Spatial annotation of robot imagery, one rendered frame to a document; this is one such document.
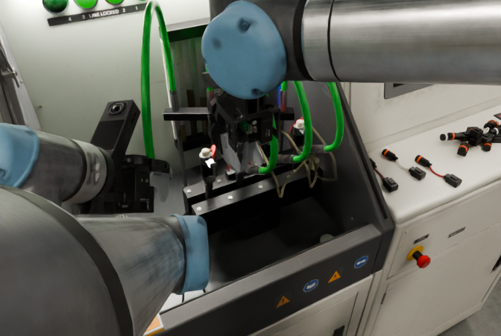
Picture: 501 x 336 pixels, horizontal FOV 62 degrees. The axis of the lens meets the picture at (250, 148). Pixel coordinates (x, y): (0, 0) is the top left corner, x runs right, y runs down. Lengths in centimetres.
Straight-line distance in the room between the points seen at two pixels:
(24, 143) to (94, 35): 62
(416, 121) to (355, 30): 95
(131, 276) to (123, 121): 44
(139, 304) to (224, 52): 21
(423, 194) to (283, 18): 80
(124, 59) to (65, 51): 13
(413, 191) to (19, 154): 86
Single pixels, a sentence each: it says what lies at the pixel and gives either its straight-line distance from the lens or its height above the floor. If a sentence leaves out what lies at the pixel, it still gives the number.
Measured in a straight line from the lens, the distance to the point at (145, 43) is 70.
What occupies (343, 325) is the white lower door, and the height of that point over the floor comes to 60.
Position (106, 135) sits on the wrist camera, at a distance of 60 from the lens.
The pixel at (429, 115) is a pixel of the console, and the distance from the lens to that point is 128.
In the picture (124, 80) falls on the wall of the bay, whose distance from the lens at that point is 109.
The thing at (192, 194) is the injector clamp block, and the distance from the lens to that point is 100.
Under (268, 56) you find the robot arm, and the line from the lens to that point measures 32.
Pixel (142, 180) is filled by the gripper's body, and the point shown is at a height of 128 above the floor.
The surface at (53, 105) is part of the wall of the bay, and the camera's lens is 109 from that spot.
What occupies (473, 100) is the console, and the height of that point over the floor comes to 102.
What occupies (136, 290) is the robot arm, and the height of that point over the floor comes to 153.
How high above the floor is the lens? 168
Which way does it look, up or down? 38 degrees down
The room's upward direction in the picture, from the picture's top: straight up
